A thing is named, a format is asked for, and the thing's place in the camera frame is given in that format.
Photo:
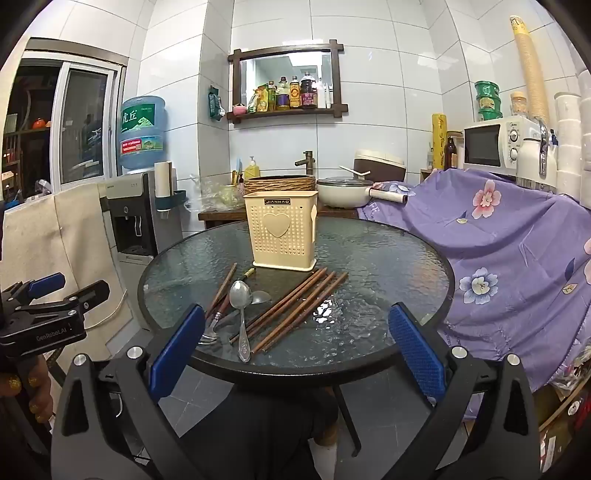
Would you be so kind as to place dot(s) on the pink small bowl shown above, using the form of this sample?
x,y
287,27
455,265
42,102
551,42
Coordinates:
x,y
238,110

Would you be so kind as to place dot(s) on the person's left hand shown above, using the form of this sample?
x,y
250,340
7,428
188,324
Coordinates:
x,y
40,392

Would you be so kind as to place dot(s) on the sliding glass window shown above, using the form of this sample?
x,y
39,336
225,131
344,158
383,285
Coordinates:
x,y
83,124

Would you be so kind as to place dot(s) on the white pan with glass lid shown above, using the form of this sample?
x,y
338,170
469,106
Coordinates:
x,y
344,190

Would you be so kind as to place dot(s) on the white squeeze bottle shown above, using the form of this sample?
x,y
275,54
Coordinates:
x,y
328,96
320,95

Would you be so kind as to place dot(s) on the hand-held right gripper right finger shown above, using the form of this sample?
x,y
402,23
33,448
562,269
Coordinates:
x,y
415,353

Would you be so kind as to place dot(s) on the green instant noodle cup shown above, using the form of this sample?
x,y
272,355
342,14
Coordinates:
x,y
487,102
489,114
487,88

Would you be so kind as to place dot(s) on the purple floral cloth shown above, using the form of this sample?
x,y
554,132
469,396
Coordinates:
x,y
498,258

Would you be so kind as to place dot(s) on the white microwave oven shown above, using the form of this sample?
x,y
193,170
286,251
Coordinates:
x,y
501,144

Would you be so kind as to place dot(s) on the round-bowl grey metal spoon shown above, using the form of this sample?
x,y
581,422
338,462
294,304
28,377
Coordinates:
x,y
261,298

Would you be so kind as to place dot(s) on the brown and cream rice cooker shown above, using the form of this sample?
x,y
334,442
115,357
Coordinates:
x,y
381,164

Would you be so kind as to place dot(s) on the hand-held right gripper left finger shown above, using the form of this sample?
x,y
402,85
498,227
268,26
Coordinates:
x,y
178,353

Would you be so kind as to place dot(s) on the bronze faucet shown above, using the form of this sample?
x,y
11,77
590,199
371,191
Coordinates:
x,y
307,161

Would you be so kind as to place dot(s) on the pile of brown chopsticks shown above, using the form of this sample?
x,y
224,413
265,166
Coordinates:
x,y
295,304

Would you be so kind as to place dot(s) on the silver fork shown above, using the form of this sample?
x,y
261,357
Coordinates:
x,y
217,318

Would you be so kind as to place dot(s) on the wicker-wrapped wash basin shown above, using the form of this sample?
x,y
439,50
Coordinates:
x,y
279,183

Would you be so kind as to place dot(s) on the small wooden box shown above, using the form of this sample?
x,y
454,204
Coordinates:
x,y
425,175

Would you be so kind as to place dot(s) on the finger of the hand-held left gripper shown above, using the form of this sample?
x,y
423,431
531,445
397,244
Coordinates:
x,y
46,282
90,294

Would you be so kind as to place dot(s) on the green oil bottle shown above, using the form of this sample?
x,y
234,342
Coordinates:
x,y
271,95

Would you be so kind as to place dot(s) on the tall stack of paper cups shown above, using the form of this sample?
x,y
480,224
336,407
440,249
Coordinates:
x,y
531,69

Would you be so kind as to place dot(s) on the brown sauce bottle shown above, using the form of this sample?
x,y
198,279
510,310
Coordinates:
x,y
294,93

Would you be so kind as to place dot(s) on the blue water jug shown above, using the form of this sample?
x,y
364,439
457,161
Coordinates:
x,y
142,134

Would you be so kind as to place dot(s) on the white rice paddle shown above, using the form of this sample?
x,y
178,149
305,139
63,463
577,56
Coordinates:
x,y
355,171

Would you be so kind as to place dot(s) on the yellow-green seasoning packet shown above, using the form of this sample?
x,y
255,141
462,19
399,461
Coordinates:
x,y
260,99

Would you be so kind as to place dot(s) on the green packet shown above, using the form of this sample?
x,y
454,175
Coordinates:
x,y
214,104

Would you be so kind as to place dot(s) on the pale yellow cup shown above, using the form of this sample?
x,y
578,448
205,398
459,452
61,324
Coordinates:
x,y
227,194

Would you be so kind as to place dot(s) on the yellow-lidded jar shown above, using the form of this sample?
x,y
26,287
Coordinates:
x,y
519,104

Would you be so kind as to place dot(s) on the white paper cup tube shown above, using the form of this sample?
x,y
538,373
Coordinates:
x,y
162,184

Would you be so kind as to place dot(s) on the dark soy sauce bottle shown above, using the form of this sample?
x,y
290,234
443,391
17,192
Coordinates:
x,y
308,91

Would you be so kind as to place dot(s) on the beige cloth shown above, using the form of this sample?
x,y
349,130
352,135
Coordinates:
x,y
51,258

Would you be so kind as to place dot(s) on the brown glass bottle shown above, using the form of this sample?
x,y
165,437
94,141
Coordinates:
x,y
450,152

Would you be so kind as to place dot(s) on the yellow soap pump bottle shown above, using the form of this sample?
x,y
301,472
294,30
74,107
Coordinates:
x,y
251,169

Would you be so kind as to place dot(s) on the wooden framed mirror shelf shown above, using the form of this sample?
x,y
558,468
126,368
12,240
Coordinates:
x,y
286,50

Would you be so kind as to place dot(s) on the grey water dispenser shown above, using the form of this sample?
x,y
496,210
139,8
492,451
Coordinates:
x,y
134,221

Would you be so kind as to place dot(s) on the stack of white paper rolls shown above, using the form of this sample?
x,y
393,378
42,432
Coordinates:
x,y
572,138

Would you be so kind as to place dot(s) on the clear plastic bag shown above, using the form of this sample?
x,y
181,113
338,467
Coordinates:
x,y
207,193

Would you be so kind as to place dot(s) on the cream plastic utensil holder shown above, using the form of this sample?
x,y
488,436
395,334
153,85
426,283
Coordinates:
x,y
279,230

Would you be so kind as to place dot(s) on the teal cup holder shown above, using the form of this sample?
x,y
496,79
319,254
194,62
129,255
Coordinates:
x,y
171,199

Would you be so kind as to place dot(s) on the wooden counter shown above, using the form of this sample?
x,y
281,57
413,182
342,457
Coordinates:
x,y
221,217

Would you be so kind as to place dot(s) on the person's black pants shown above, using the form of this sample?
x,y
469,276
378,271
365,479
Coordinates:
x,y
258,429

